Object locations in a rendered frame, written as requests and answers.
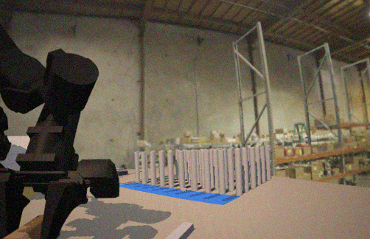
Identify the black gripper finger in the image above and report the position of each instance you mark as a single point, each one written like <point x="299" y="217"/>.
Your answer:
<point x="62" y="198"/>
<point x="12" y="203"/>

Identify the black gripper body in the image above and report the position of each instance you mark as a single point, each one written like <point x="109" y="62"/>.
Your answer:
<point x="48" y="156"/>

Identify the blue tape strip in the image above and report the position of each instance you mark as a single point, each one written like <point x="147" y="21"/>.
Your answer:
<point x="212" y="198"/>

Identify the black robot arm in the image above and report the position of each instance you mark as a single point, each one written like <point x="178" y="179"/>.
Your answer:
<point x="64" y="86"/>

